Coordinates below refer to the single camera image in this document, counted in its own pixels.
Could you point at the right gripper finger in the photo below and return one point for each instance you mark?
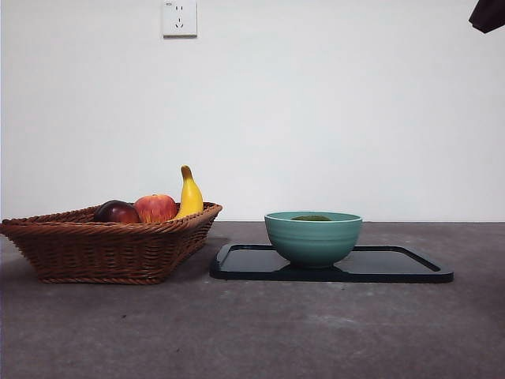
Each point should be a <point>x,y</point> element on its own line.
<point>491,16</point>

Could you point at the green avocado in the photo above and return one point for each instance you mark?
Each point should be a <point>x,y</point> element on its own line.
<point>311,217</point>

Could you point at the teal ribbed bowl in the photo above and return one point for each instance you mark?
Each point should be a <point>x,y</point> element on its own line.
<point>313,241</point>

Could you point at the black rectangular tray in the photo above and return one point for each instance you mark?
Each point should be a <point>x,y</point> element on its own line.
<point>375,264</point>

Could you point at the yellow banana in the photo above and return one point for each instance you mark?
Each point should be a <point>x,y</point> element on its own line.
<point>191,195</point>

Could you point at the red yellow apple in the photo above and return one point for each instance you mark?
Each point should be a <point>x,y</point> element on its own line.
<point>158,207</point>

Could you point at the dark red plum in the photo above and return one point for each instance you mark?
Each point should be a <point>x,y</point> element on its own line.
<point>118,212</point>

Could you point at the brown wicker basket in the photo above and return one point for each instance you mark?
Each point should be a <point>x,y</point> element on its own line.
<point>98,252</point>

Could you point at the white wall power socket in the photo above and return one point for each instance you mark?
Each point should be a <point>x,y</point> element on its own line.
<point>180,19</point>

